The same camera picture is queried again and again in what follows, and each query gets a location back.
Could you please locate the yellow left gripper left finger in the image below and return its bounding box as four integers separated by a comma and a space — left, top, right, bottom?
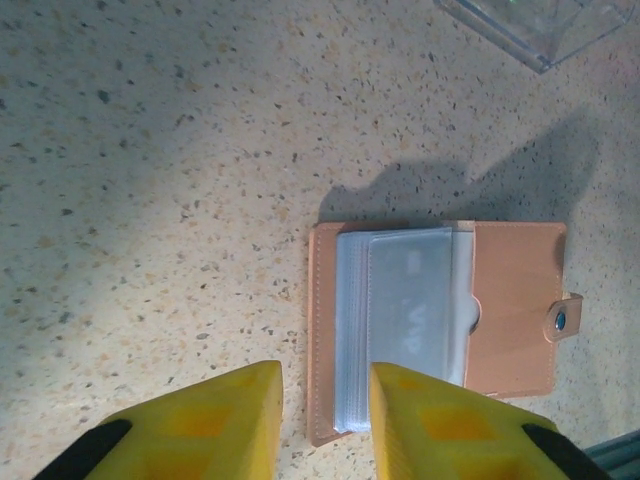
34, 360, 285, 480

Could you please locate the tan leather card holder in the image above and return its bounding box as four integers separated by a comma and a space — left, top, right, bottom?
307, 219, 585, 449

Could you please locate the aluminium rail beam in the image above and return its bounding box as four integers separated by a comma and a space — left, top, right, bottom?
584, 432, 640, 480

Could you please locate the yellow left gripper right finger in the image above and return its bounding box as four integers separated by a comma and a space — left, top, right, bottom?
368, 362, 609, 480

